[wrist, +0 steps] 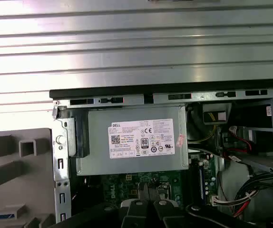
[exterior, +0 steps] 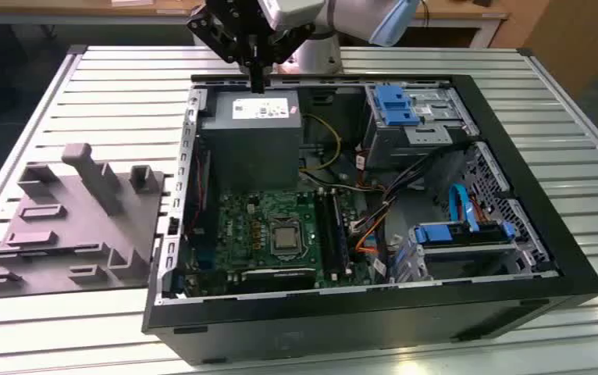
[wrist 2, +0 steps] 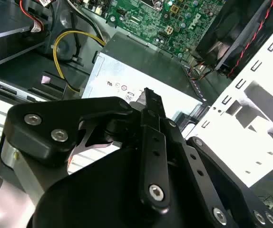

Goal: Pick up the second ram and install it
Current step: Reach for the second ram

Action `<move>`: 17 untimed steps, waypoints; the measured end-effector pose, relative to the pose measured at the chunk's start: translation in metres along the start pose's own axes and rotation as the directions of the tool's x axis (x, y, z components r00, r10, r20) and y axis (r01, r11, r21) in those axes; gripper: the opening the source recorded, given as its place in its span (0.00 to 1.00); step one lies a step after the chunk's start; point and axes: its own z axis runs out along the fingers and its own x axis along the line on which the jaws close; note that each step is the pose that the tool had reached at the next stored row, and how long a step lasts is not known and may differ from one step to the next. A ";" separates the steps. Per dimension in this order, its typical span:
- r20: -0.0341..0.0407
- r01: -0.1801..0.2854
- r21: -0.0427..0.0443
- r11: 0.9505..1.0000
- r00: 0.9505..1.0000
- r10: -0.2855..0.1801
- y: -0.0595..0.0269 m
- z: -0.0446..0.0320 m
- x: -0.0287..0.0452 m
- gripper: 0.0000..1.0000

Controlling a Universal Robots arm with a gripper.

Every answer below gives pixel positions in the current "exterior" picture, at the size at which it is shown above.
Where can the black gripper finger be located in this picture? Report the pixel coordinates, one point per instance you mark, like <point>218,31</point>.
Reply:
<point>212,33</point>
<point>291,43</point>

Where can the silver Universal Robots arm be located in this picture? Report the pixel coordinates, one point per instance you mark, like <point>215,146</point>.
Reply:
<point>319,54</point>

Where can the black RAM slot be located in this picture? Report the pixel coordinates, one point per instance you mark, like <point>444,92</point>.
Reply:
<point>319,234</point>

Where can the blue optical bay latch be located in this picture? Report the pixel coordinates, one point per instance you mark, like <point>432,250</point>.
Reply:
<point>395,113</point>

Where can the grey power supply unit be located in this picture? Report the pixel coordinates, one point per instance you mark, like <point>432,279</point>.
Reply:
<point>247,156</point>

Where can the metal optical drive cage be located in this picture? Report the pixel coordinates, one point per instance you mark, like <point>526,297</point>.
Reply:
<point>434,136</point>

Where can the green motherboard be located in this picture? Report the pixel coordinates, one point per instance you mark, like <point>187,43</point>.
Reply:
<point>242,218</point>

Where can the silver CPU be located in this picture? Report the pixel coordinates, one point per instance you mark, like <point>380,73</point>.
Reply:
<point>286,238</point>

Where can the CPU socket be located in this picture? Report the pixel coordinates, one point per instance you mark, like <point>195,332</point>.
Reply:
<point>287,254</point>

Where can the wooden cabinet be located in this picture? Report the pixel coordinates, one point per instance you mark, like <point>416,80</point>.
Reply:
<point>579,39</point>

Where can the hard disk in blue carrier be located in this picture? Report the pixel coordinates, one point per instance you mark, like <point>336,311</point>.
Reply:
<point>434,234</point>

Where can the grey parts rack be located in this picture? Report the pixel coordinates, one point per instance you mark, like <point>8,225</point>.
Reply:
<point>85,234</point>

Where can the black graphics card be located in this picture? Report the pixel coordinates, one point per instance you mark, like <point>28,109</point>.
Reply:
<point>278,275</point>

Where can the metal disk bay cage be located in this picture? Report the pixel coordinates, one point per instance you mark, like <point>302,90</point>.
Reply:
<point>466,251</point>

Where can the blue port connector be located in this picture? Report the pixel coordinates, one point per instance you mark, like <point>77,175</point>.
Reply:
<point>179,283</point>

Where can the black open PC case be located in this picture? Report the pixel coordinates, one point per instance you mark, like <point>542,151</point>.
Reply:
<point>330,332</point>

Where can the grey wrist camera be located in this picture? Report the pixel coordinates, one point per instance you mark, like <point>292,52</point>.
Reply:
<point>294,13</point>

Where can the wooden desk white frame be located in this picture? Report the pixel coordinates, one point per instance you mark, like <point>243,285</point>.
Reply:
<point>460,11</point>

